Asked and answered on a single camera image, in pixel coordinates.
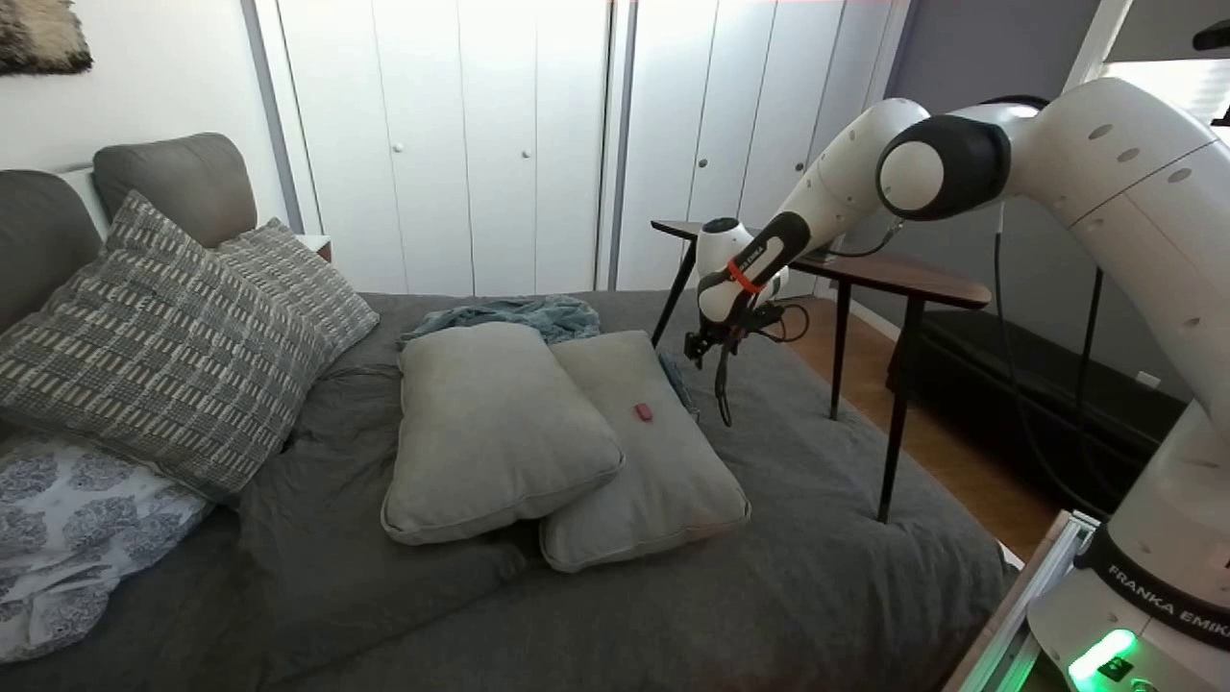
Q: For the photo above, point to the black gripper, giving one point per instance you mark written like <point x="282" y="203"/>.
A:
<point x="723" y="332"/>

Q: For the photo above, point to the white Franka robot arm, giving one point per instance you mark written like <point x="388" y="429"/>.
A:
<point x="1128" y="194"/>

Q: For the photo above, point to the three legged wooden table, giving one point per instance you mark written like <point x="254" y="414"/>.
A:
<point x="896" y="276"/>

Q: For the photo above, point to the dark grey bed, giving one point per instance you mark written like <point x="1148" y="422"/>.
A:
<point x="820" y="580"/>

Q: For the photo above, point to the light grey pillow red spot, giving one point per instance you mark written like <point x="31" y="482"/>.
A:
<point x="666" y="494"/>

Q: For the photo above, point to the teal knitted blanket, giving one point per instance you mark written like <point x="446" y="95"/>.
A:
<point x="513" y="315"/>

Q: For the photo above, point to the plain light grey pillow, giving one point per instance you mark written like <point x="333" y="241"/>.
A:
<point x="493" y="438"/>

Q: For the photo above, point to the white wardrobe doors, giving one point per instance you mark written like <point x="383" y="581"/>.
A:
<point x="513" y="129"/>

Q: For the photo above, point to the black low bench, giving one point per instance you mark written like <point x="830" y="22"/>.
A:
<point x="1024" y="397"/>

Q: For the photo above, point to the small grey checked cushion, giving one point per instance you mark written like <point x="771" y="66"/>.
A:
<point x="313" y="294"/>

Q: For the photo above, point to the tall grey headboard pad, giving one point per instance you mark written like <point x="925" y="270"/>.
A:
<point x="177" y="185"/>

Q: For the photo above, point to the large grey checked cushion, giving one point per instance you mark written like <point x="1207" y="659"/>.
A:
<point x="141" y="361"/>

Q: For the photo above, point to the white framed window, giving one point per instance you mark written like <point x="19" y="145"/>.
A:
<point x="1197" y="79"/>

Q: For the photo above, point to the small black mounted device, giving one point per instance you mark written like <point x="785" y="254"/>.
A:
<point x="1217" y="36"/>

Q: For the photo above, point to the white blue floral pillow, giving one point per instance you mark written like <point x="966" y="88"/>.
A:
<point x="80" y="539"/>

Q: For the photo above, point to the low grey headboard pad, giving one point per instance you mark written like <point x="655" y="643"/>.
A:
<point x="40" y="245"/>

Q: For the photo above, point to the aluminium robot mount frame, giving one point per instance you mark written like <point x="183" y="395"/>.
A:
<point x="1024" y="591"/>

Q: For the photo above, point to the white wall nightstand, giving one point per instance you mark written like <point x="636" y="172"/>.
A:
<point x="313" y="245"/>

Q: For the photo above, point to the grey vertical wall trim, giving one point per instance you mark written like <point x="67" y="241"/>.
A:
<point x="270" y="116"/>

